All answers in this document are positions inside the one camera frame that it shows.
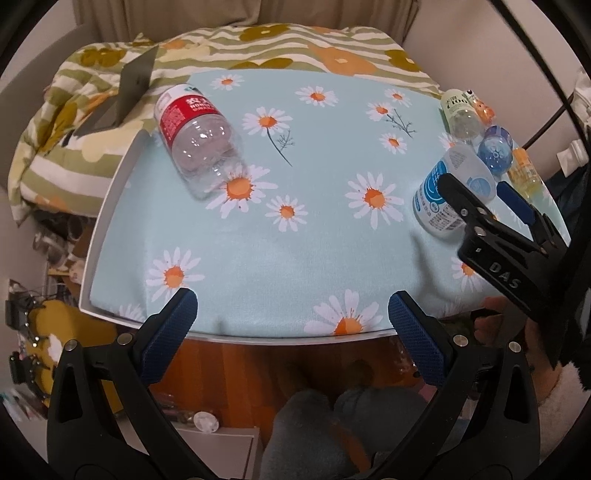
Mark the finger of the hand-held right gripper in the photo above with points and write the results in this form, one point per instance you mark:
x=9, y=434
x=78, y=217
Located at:
x=461, y=198
x=516, y=199

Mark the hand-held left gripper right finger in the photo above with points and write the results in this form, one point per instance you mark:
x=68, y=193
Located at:
x=412, y=331

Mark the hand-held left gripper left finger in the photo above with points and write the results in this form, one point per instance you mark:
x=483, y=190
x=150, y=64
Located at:
x=170, y=325

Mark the white bottle with blue label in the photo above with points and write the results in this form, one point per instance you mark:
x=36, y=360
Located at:
x=455, y=168

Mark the person's right forearm white sleeve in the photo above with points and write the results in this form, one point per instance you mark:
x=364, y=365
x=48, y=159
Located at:
x=561, y=410

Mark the person's right hand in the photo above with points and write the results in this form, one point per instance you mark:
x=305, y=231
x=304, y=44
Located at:
x=496, y=323

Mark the clear bottle with orange label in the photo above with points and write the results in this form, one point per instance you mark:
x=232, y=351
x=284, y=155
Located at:
x=524, y=177

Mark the blue plastic bottle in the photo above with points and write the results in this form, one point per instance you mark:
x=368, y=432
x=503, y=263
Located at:
x=495, y=150

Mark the clear bottle with green label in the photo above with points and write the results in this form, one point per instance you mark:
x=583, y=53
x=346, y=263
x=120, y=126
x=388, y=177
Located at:
x=459, y=113

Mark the person's grey socked foot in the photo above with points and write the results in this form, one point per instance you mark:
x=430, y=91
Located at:
x=378, y=410
x=304, y=438

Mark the small white round lid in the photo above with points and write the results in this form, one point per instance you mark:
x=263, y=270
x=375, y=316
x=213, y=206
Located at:
x=205, y=421

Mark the yellow floor object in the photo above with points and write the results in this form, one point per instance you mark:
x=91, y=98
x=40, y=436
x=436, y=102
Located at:
x=46, y=341

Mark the white box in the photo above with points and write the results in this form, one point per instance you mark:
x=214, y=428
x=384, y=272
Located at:
x=217, y=454

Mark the light blue daisy tablecloth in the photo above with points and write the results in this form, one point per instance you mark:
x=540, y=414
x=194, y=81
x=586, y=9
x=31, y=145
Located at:
x=300, y=240

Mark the clear bottle with red label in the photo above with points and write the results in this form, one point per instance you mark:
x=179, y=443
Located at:
x=198, y=138

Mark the green striped floral blanket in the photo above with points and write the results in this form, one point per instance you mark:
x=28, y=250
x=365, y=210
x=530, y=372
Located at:
x=74, y=138

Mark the dark grey flat board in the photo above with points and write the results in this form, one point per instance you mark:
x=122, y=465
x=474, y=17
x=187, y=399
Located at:
x=124, y=90

